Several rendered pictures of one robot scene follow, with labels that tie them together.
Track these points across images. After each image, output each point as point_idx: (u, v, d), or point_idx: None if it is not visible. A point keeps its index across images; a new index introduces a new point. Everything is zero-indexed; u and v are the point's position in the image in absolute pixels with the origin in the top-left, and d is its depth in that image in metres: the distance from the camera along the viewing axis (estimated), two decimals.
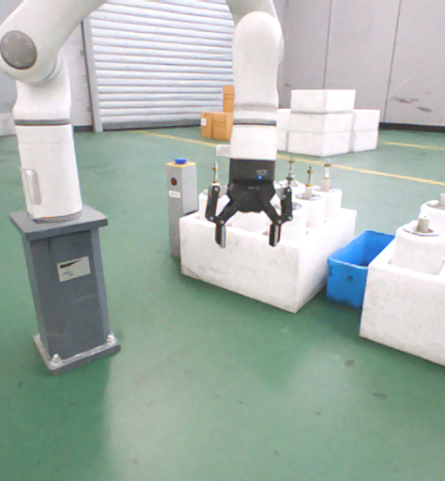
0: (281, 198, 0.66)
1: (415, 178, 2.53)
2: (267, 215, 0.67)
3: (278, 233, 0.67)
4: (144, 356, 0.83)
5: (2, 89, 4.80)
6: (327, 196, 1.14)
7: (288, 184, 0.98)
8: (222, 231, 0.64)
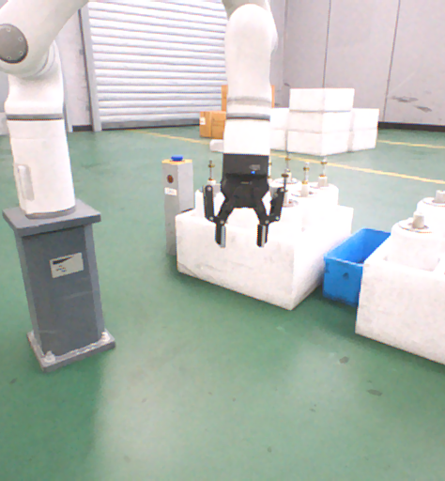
0: (272, 196, 0.65)
1: (414, 178, 2.52)
2: (255, 213, 0.67)
3: (266, 233, 0.66)
4: (138, 353, 0.83)
5: (1, 88, 4.79)
6: (324, 193, 1.14)
7: (283, 181, 0.98)
8: (222, 231, 0.64)
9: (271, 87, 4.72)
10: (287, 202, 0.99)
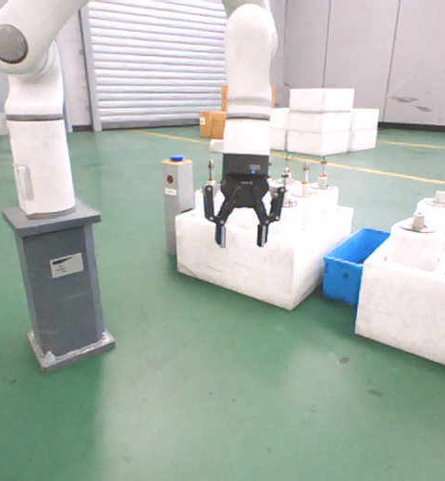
0: (272, 196, 0.65)
1: (413, 178, 2.52)
2: (255, 213, 0.67)
3: (266, 233, 0.66)
4: (137, 353, 0.83)
5: (1, 88, 4.79)
6: (323, 193, 1.14)
7: (283, 181, 0.98)
8: (222, 231, 0.64)
9: (271, 87, 4.72)
10: (287, 202, 1.00)
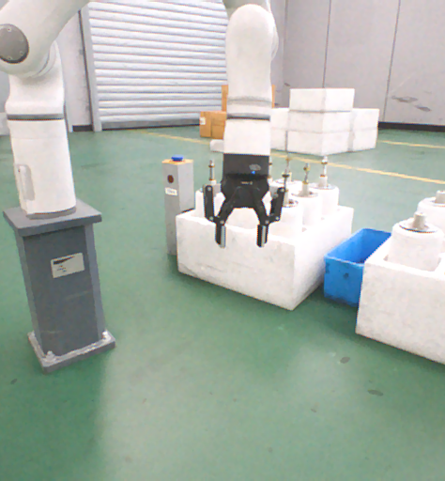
0: (272, 196, 0.65)
1: (414, 178, 2.52)
2: (255, 213, 0.67)
3: (266, 233, 0.66)
4: (138, 353, 0.83)
5: (1, 88, 4.79)
6: (324, 193, 1.14)
7: (284, 181, 0.98)
8: (222, 231, 0.64)
9: (271, 87, 4.72)
10: (288, 202, 0.99)
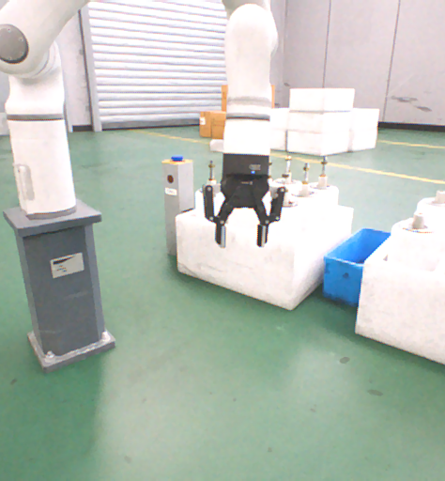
0: (272, 196, 0.65)
1: (414, 178, 2.53)
2: (255, 213, 0.67)
3: (266, 233, 0.66)
4: (138, 353, 0.83)
5: (1, 88, 4.79)
6: (324, 193, 1.14)
7: (284, 181, 0.98)
8: (222, 231, 0.64)
9: (271, 87, 4.72)
10: (288, 202, 1.00)
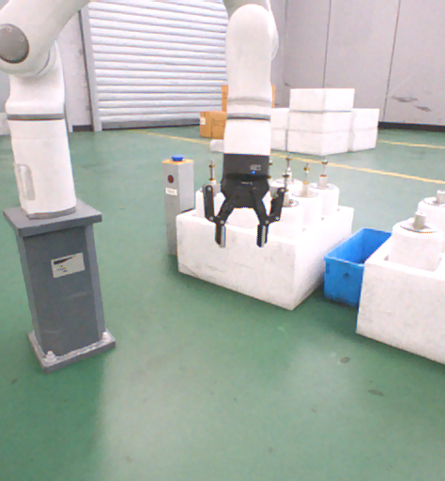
0: (272, 197, 0.65)
1: (414, 178, 2.52)
2: (255, 213, 0.67)
3: (266, 233, 0.66)
4: (139, 353, 0.83)
5: (1, 88, 4.79)
6: (324, 193, 1.14)
7: (284, 181, 0.98)
8: (222, 231, 0.64)
9: (271, 87, 4.72)
10: (288, 202, 0.99)
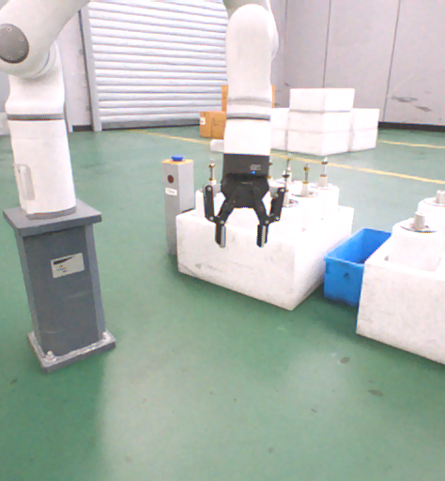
0: (272, 197, 0.65)
1: (414, 178, 2.52)
2: (255, 213, 0.67)
3: (266, 233, 0.66)
4: (138, 353, 0.83)
5: (1, 88, 4.79)
6: (324, 193, 1.14)
7: (284, 181, 0.98)
8: (222, 231, 0.64)
9: (271, 87, 4.72)
10: (288, 202, 0.99)
